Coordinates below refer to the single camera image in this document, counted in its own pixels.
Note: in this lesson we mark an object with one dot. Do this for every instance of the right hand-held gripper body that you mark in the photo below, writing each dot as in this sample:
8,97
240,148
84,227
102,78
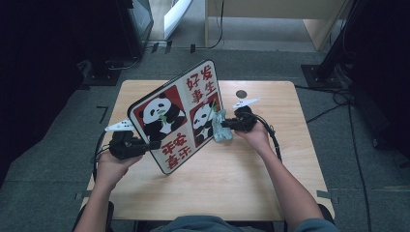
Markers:
245,121

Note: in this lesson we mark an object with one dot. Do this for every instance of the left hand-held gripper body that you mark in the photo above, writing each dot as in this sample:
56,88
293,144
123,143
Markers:
125,146

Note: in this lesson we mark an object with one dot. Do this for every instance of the light blue cleaning cloth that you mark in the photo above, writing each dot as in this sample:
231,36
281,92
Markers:
220,132

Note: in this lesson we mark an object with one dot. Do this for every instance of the person's right hand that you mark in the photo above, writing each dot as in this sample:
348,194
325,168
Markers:
257,137

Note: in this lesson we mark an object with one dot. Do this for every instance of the person's left hand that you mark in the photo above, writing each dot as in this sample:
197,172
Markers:
111,170

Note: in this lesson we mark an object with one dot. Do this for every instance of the dark round table grommet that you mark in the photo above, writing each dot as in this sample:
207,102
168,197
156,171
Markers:
241,94

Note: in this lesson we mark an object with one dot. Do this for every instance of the grey tape strip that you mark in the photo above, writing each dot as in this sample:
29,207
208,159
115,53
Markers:
324,194
87,194

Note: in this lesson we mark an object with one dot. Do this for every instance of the black metal stand base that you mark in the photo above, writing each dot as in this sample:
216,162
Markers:
317,77
103,77

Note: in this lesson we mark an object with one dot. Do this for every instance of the person's blue-grey shirt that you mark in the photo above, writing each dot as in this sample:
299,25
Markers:
206,224

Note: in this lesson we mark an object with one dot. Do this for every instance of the light wooden cabinet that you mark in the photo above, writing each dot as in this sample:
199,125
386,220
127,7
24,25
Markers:
274,8

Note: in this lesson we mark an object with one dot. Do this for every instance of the white panel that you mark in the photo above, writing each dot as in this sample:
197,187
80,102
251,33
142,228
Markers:
177,13

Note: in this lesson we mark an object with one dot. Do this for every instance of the dark curtain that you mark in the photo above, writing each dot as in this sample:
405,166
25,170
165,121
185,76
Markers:
386,64
32,64

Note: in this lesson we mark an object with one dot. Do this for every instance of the dark monitor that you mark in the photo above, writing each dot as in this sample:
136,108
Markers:
143,19

